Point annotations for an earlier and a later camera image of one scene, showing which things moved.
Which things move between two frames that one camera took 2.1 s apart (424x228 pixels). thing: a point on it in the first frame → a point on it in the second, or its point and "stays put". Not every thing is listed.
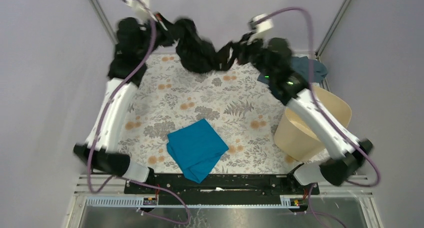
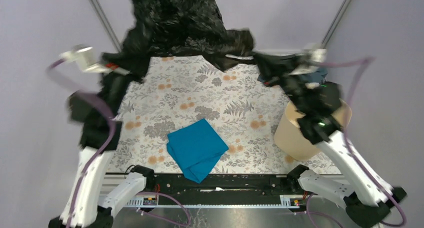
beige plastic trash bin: x=295 y=138 stays put
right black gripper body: x=257 y=58 → x=293 y=88
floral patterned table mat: x=171 y=92 stays put
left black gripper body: x=143 y=50 → x=116 y=85
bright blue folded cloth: x=196 y=148 stays put
